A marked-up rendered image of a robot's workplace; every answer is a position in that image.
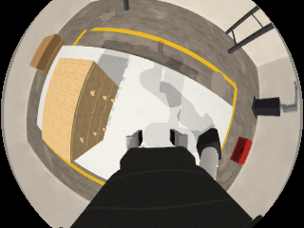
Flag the light wooden chest of drawers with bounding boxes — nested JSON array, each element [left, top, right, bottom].
[[42, 58, 119, 163]]

